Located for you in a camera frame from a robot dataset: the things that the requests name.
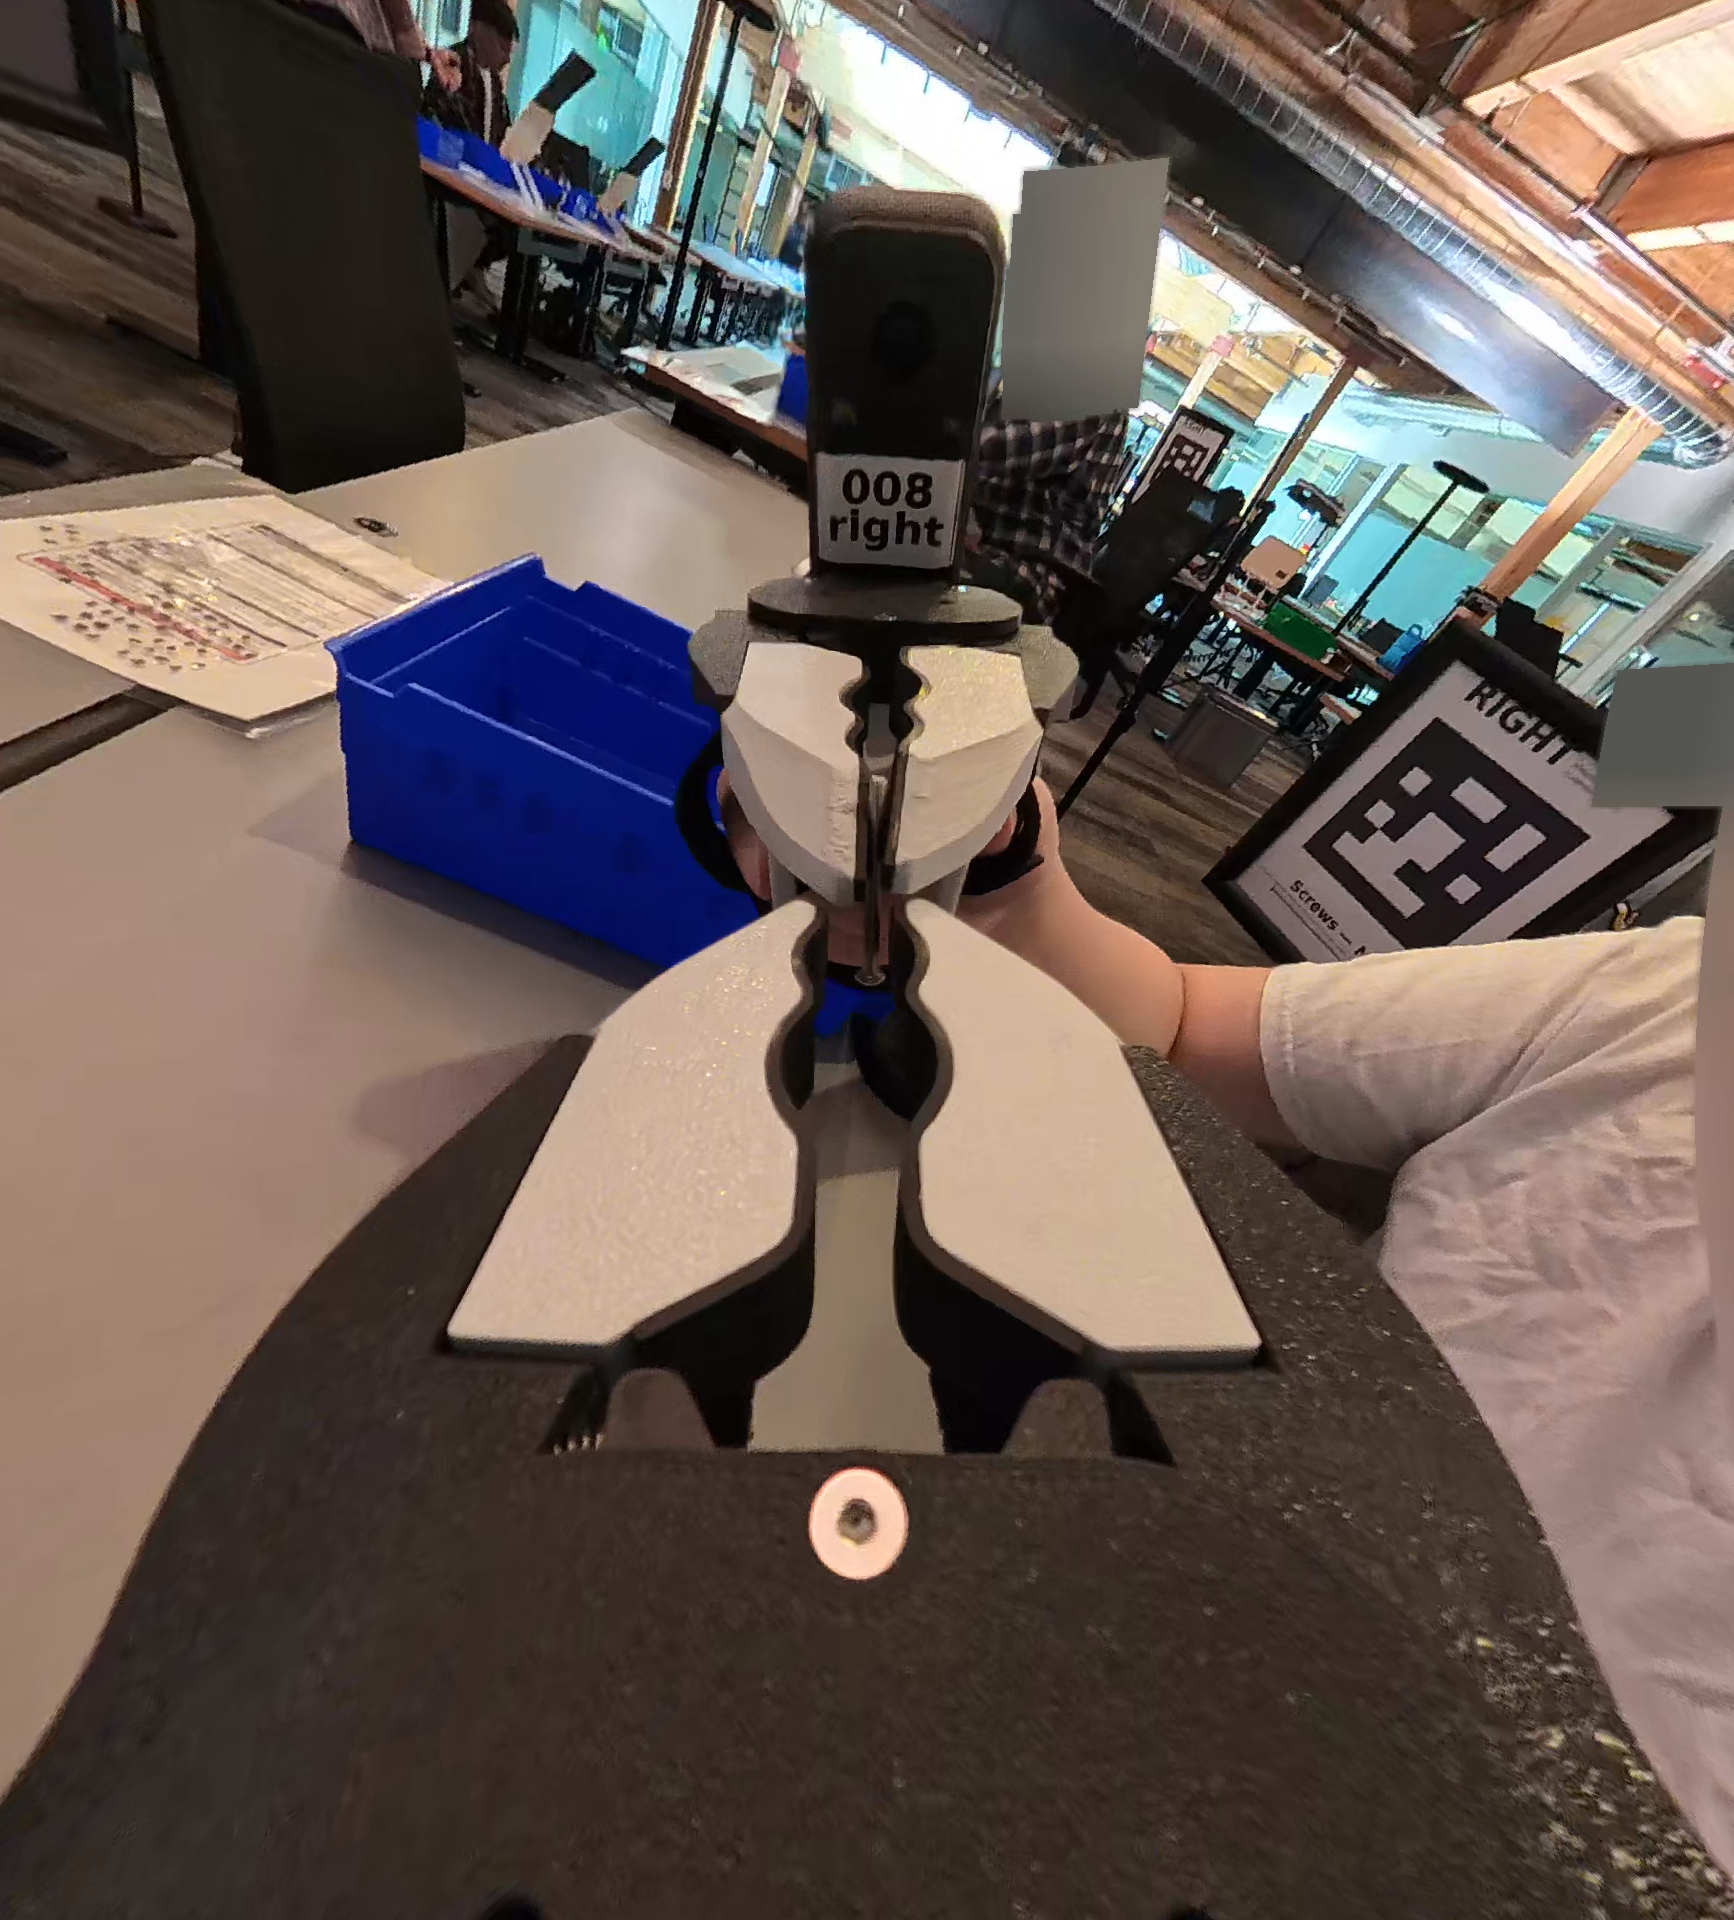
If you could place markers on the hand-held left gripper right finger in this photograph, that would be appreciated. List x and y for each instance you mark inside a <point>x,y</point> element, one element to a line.
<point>1076,1185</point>

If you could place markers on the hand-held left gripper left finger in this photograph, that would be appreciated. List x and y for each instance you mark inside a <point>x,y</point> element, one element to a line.
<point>642,1154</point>

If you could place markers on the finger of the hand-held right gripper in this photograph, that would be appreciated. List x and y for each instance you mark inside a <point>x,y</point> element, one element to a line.
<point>972,749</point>
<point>793,763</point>

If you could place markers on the steel bolt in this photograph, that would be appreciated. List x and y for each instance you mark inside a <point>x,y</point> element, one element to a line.
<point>869,921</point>

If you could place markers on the blue plastic bin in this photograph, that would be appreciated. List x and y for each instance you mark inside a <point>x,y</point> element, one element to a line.
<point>540,763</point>

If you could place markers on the person's right hand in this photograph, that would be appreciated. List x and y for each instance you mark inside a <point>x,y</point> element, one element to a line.
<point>1093,962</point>

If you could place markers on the grey trash bin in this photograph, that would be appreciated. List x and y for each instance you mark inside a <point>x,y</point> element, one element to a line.
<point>1215,745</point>

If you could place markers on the small framed marker poster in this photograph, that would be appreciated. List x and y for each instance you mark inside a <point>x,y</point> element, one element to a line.
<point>1190,456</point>

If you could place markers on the green box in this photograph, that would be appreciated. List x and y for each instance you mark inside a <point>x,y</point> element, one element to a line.
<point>1302,625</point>

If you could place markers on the framed black-white marker poster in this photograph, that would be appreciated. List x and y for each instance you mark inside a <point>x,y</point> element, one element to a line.
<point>1453,825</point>

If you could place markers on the black floor lamp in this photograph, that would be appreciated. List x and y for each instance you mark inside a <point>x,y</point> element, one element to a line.
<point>1460,476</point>

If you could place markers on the black high-back office chair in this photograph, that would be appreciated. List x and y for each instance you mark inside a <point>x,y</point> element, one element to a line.
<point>314,272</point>

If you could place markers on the laminated reference sheet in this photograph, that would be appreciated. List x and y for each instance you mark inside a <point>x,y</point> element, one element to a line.
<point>207,586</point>

